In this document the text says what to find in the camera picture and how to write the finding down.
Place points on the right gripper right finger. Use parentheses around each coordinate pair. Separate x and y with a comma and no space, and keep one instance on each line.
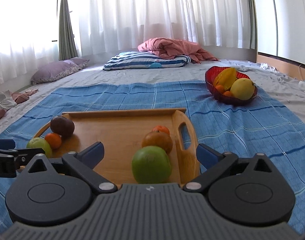
(246,191)

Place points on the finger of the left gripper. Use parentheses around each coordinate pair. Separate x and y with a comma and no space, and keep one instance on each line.
(7,144)
(27,152)

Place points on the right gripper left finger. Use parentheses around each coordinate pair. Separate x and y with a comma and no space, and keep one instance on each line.
(54,191)

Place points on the dark purple fruit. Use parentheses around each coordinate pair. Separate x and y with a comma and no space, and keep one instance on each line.
(62,126)

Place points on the orange mandarin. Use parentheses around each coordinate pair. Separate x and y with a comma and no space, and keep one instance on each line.
(160,128)

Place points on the green apple left side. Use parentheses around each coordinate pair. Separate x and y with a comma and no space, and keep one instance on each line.
(39,142)

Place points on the green apple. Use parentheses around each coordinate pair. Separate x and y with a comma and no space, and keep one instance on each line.
(151,165)
(39,142)

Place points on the small orange tangerine left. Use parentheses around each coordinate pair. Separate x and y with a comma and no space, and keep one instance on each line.
(54,140)

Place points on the pile of clothes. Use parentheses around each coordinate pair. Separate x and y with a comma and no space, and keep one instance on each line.
(9,100)

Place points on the blue checkered blanket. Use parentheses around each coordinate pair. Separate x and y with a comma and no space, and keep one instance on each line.
(264,125)

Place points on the purple pillow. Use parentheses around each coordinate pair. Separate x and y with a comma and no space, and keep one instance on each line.
(58,70)

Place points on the wooden serving tray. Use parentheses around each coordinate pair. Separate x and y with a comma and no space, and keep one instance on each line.
(121,133)

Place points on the small orange in bowl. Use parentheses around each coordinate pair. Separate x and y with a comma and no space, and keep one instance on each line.
(220,89)
(228,93)

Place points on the yellow mango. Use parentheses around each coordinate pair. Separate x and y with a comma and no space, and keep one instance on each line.
(243,89)

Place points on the green apple right side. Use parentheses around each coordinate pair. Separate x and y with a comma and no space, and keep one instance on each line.
(151,165)

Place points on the large orange fruit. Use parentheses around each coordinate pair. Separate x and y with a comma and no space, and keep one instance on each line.
(159,139)

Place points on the white bed sheet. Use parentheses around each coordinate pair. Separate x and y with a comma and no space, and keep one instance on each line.
(276,84)

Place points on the grey green drape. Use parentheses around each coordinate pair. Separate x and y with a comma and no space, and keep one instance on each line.
(67,48)

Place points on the yellow starfruit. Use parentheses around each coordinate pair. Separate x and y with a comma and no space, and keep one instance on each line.
(225,78)

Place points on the red glass fruit bowl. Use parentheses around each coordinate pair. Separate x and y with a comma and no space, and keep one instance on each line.
(211,74)

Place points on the blue white striped pillow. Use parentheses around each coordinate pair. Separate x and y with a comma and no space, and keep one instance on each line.
(142,60)

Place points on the white sheer curtain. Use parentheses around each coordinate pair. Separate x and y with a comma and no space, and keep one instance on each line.
(29,29)

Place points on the pink crumpled blanket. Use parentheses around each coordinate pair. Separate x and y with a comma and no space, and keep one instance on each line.
(167,48)

